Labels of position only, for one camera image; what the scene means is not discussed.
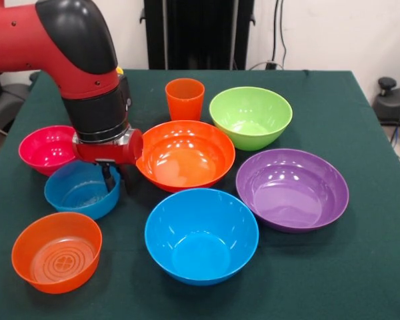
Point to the yellow cup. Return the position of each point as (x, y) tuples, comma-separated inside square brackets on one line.
[(120, 70)]

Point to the dark grey stand base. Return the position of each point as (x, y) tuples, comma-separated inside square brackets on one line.
[(393, 103), (3, 103)]

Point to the large blue bowl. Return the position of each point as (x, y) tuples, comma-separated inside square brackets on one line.
[(200, 246)]

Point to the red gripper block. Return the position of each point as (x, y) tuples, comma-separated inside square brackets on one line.
[(110, 155)]

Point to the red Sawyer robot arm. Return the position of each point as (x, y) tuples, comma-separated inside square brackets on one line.
[(70, 50)]

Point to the orange cup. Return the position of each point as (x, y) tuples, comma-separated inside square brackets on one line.
[(185, 103)]

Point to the small blue bowl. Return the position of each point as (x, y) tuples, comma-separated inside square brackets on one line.
[(80, 208)]

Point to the pink bowl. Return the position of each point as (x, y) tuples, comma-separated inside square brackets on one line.
[(40, 150)]

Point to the small orange bowl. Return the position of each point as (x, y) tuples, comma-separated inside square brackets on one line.
[(58, 263)]

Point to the purple bowl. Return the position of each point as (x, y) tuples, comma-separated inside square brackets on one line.
[(286, 193)]

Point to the large orange bowl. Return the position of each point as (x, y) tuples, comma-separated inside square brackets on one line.
[(186, 160)]

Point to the green bowl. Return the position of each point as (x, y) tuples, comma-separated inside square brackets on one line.
[(250, 130)]

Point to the dark green tablecloth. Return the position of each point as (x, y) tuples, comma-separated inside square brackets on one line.
[(320, 266)]

